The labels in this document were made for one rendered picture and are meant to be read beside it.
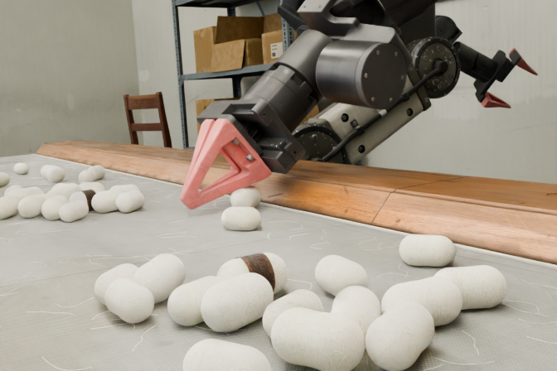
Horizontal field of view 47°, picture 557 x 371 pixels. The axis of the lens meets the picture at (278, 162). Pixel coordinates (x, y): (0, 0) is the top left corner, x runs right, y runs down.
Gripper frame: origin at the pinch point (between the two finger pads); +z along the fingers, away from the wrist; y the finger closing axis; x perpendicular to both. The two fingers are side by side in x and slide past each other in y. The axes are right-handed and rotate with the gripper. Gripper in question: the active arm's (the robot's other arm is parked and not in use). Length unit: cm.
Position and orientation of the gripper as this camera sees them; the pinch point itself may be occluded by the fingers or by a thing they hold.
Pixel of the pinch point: (191, 197)
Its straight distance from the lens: 57.3
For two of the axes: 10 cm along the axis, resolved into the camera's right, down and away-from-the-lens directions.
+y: 5.2, 0.6, -8.5
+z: -6.2, 7.1, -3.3
